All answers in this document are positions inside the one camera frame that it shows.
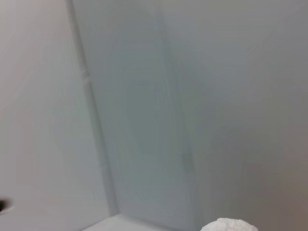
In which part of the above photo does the white paper ball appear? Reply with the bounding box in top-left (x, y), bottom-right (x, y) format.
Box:
top-left (201, 218), bottom-right (258, 231)

